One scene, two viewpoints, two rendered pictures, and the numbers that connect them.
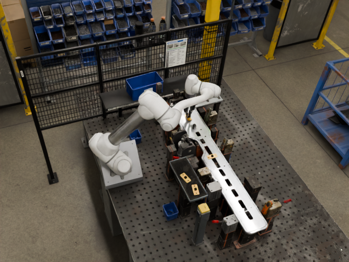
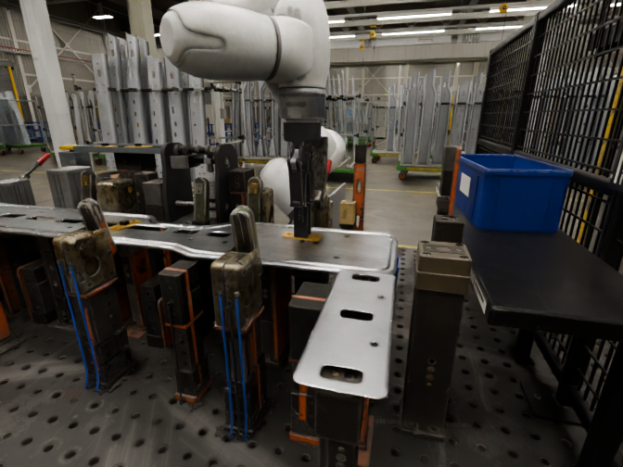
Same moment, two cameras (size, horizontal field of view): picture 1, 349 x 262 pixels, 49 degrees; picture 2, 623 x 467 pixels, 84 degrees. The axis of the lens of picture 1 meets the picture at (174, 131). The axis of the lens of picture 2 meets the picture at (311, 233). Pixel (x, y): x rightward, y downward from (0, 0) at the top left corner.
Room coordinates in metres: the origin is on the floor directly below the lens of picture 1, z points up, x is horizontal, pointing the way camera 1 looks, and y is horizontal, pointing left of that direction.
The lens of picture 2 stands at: (2.90, -0.64, 1.26)
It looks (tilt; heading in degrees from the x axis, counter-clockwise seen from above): 19 degrees down; 131
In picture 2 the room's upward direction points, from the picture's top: straight up
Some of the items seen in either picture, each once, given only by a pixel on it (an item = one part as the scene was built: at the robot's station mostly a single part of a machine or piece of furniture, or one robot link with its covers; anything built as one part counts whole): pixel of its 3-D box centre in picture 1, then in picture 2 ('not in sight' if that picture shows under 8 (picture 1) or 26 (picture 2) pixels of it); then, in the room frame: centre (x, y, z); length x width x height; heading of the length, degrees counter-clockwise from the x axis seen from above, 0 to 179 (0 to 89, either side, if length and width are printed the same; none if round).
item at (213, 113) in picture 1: (210, 127); (241, 343); (2.45, -0.32, 0.87); 0.12 x 0.09 x 0.35; 117
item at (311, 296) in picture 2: (201, 120); (313, 363); (2.56, -0.25, 0.84); 0.11 x 0.10 x 0.28; 117
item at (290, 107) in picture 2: (190, 93); (302, 106); (2.41, -0.11, 1.28); 0.09 x 0.09 x 0.06
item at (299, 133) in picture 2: not in sight; (302, 145); (2.41, -0.11, 1.21); 0.08 x 0.07 x 0.09; 116
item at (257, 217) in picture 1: (214, 158); (116, 227); (1.98, -0.33, 1.00); 1.38 x 0.22 x 0.02; 27
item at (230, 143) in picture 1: (225, 155); (97, 309); (2.13, -0.45, 0.87); 0.12 x 0.09 x 0.35; 117
